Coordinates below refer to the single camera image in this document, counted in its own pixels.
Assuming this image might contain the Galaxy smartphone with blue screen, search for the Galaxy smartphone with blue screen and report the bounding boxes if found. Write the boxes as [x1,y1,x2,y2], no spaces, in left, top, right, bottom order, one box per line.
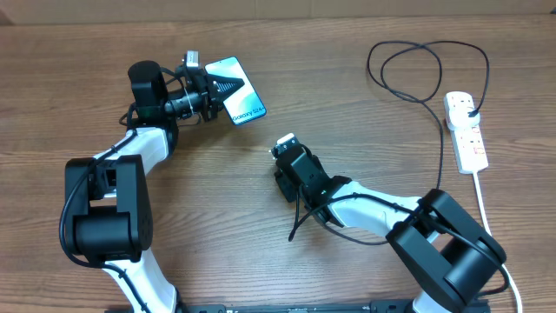
[205,57,267,125]

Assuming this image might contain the black USB charging cable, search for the black USB charging cable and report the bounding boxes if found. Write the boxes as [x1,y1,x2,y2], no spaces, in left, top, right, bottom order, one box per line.
[321,40,491,247]

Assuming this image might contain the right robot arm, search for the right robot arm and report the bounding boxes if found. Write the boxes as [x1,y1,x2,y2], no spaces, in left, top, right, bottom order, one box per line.
[270,140,510,312]

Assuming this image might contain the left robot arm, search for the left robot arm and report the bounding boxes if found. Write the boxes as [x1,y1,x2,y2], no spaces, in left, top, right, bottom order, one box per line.
[58,51,266,312]

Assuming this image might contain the white charger plug adapter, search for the white charger plug adapter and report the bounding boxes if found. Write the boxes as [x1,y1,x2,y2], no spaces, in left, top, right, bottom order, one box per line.
[446,106,480,131]

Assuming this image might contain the white power strip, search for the white power strip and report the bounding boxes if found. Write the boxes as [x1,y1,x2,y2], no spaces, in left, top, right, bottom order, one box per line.
[443,91,488,175]

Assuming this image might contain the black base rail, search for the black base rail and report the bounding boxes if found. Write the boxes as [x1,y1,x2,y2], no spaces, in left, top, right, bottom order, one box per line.
[184,299,412,313]

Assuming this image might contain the white power strip cord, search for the white power strip cord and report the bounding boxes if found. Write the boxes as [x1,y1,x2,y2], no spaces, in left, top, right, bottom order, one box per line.
[472,171,524,313]

